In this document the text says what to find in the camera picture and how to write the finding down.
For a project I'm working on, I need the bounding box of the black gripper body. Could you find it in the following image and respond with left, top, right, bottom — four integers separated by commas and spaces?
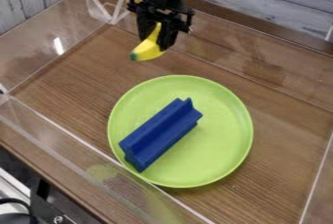
127, 0, 195, 33

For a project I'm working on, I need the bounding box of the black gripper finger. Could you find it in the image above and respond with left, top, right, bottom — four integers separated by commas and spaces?
136, 12, 156, 40
157, 19, 177, 52

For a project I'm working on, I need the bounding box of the yellow banana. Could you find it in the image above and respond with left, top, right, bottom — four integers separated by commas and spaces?
128, 23, 164, 61

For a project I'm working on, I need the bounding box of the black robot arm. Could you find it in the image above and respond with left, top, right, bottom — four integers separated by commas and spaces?
127, 0, 195, 52

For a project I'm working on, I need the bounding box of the green round plate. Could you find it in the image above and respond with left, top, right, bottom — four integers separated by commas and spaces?
106, 75, 254, 188

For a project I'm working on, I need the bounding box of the blue plastic block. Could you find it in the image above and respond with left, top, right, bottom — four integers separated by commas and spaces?
118, 98, 203, 172

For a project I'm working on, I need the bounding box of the clear acrylic enclosure wall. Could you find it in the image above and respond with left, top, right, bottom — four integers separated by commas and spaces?
0, 0, 333, 224

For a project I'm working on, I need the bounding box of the black metal bracket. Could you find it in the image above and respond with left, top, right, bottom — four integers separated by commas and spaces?
29, 192, 78, 224

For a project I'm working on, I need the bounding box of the black cable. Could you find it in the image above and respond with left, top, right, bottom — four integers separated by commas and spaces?
0, 198, 36, 224

